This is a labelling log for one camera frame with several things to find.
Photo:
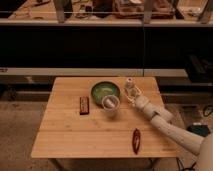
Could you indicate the red rectangular snack bar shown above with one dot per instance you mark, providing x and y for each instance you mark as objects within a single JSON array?
[{"x": 84, "y": 105}]

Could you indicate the clear plastic cup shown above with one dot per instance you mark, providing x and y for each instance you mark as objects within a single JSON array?
[{"x": 110, "y": 104}]

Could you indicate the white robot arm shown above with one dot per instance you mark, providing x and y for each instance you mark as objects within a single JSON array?
[{"x": 160, "y": 118}]

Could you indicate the teal box on floor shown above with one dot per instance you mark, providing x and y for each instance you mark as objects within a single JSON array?
[{"x": 202, "y": 130}]

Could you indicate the wooden table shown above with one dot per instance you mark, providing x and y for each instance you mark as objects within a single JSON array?
[{"x": 65, "y": 133}]

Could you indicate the green bowl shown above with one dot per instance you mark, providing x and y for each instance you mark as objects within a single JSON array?
[{"x": 102, "y": 89}]

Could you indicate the red chili pepper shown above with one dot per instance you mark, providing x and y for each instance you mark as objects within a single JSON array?
[{"x": 136, "y": 141}]

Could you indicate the dark shelf unit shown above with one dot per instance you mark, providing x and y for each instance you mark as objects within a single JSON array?
[{"x": 107, "y": 37}]

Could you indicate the clear plastic bottle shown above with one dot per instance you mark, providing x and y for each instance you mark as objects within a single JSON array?
[{"x": 130, "y": 87}]

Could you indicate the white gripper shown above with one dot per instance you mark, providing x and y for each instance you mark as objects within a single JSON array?
[{"x": 137, "y": 100}]

